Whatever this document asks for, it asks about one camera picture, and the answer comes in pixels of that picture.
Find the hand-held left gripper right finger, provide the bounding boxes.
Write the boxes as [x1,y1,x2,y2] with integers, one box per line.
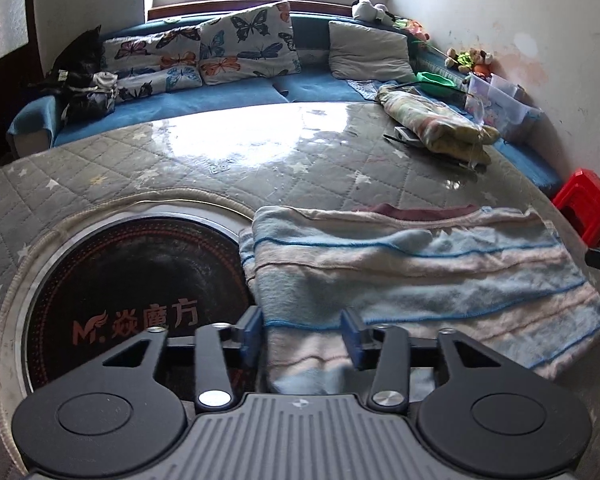
[342,307,498,409]

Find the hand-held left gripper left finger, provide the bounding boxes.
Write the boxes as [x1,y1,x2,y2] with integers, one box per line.
[100,306,265,409]

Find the blue striped towel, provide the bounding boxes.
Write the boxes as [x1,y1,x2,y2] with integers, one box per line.
[239,205,600,396]

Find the red plastic stool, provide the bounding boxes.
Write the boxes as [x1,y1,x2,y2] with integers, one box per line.
[551,169,600,247]

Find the round black induction cooktop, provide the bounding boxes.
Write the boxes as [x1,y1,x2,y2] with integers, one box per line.
[22,215,261,396]

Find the grey quilted star table cover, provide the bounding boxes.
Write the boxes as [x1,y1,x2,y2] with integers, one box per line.
[0,101,600,480]

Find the clear plastic wrap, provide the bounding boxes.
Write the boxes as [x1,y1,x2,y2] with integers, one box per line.
[462,92,488,171]

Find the clear plastic storage box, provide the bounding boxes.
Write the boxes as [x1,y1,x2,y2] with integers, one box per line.
[464,74,543,143]

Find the black and white flat object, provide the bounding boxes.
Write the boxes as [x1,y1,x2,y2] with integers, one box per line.
[384,126,425,148]

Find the folded yellow green blanket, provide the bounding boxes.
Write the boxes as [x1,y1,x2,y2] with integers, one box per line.
[377,84,501,166]

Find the blue sofa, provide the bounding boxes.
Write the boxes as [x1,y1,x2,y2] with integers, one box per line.
[6,12,563,196]

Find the brown plush toys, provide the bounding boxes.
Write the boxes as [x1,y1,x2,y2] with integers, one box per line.
[445,46,496,78]

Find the green bowl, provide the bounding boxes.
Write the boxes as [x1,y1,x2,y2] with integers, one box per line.
[416,71,458,93]

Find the grey checked cloth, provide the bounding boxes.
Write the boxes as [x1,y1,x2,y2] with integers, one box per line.
[347,79,416,101]

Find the grey pillow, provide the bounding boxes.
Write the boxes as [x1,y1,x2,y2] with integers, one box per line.
[327,20,416,83]

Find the large butterfly print pillow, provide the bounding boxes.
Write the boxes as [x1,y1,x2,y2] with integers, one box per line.
[198,1,302,86]

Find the orange green plush toy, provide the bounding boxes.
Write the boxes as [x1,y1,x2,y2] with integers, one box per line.
[392,17,431,43]

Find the white plush toy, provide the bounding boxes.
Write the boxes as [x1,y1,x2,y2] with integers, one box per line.
[351,0,393,25]

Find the black bag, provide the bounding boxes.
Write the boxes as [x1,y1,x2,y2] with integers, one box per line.
[30,25,106,96]

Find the dark wooden door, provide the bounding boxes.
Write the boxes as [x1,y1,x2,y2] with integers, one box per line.
[0,0,35,161]

